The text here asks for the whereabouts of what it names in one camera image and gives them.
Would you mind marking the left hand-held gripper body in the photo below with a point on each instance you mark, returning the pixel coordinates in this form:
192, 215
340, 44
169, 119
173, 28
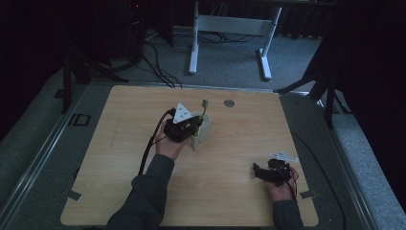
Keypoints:
178, 127

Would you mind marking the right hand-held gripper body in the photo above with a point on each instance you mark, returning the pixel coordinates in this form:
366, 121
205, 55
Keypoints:
277, 172

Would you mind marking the green and white toothbrush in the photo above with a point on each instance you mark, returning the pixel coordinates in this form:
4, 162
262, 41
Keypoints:
200, 123

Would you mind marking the white cup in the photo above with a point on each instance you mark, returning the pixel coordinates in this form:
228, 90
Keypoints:
206, 127

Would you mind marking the person's left hand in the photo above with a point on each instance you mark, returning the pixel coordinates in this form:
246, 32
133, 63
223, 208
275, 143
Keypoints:
170, 145

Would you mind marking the person's right hand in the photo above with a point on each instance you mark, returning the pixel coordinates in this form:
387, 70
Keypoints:
282, 191

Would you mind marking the grey tape piece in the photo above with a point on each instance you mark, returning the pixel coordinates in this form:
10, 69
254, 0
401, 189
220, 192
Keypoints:
308, 194
72, 194

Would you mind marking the grey round table grommet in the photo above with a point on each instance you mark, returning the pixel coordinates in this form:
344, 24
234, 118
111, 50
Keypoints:
229, 103

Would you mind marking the black tripod stand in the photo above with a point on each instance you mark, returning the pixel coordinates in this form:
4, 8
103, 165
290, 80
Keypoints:
86, 67
319, 80

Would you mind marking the white metal desk frame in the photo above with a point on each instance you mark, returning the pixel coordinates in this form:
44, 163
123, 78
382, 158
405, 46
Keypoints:
230, 25

